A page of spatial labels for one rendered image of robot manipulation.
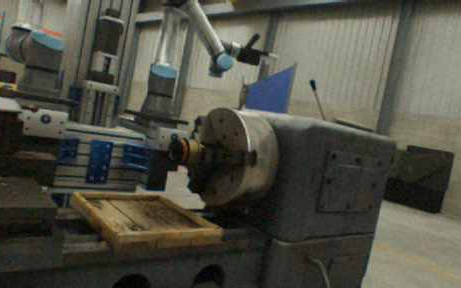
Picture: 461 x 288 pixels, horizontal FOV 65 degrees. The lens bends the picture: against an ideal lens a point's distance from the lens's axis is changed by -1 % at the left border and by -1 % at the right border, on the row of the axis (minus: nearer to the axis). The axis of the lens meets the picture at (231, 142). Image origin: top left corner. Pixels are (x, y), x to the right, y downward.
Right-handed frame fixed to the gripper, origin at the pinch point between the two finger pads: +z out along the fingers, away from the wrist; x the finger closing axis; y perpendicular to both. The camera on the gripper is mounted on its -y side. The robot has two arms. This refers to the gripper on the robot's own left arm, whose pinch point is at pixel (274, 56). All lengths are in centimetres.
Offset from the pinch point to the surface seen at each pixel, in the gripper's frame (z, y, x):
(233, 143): -38, 34, 84
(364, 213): 23, 54, 75
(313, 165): -13, 35, 90
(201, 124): -47, 31, 74
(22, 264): -84, 54, 123
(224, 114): -41, 27, 77
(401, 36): 642, -197, -732
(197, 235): -48, 55, 103
